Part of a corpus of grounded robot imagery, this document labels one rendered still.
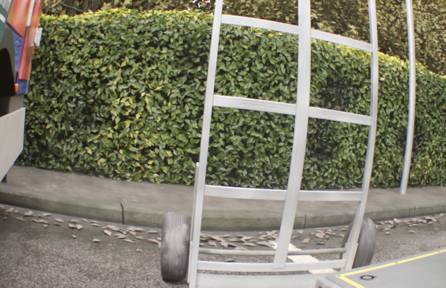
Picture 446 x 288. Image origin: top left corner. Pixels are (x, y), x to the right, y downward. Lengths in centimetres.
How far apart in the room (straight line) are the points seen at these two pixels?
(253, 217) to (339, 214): 52
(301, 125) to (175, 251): 52
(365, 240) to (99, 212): 132
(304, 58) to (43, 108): 180
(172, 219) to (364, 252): 67
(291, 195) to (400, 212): 164
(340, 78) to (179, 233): 213
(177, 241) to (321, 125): 192
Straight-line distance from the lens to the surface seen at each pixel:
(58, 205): 254
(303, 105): 165
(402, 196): 363
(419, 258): 110
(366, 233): 181
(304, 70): 166
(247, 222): 269
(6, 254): 179
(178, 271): 172
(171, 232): 169
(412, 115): 366
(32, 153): 311
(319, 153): 349
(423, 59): 724
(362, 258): 181
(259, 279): 176
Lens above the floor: 62
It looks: 4 degrees down
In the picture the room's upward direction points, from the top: 6 degrees clockwise
